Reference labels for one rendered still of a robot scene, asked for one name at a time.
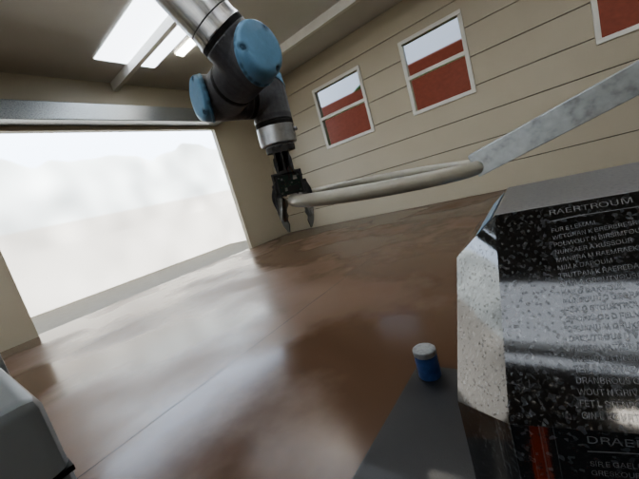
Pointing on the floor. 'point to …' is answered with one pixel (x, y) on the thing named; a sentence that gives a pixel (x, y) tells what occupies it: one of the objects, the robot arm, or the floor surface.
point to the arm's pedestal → (28, 436)
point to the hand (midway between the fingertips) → (299, 224)
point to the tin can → (427, 361)
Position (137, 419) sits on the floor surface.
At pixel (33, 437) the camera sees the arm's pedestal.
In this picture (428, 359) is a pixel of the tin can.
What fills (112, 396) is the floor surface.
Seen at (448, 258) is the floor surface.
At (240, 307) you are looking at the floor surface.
